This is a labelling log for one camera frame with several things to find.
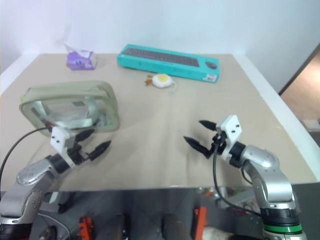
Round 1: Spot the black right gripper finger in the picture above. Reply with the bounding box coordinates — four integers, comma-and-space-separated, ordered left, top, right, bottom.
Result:
198, 120, 218, 132
183, 135, 209, 155

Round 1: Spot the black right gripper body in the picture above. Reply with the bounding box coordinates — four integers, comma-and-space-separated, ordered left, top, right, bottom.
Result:
205, 131, 228, 160

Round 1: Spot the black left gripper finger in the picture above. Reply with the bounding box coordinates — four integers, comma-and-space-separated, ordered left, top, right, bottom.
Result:
87, 140, 112, 162
75, 129, 96, 143

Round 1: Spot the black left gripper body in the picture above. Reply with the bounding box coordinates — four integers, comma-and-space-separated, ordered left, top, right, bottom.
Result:
65, 136, 90, 166

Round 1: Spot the clear green zip pouch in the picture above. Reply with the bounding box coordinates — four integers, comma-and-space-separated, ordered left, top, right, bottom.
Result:
19, 80, 121, 138

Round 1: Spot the teal keyboard box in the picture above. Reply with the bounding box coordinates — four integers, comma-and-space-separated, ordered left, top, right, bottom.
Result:
116, 44, 221, 83

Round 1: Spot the purple tissue pack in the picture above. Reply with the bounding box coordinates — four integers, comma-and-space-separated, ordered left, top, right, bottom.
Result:
63, 42, 98, 71

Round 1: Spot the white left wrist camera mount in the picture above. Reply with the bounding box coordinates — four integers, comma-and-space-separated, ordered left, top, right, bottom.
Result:
50, 126, 76, 167

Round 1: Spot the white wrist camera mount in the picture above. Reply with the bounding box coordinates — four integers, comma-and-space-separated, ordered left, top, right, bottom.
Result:
215, 114, 243, 160
50, 126, 76, 167

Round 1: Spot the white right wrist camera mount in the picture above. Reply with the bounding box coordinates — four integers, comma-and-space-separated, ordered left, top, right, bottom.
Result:
215, 114, 243, 160

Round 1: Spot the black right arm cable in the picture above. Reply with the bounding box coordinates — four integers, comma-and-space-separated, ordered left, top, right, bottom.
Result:
212, 146, 263, 218

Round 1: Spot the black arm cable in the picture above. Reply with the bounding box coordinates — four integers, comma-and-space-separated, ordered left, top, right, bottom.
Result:
0, 126, 55, 180
212, 146, 263, 218

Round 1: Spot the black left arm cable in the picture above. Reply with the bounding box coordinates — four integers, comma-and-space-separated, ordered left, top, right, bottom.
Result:
0, 126, 55, 180

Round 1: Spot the fried egg keychain toy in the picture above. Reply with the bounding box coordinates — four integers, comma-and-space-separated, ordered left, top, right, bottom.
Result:
144, 72, 177, 92

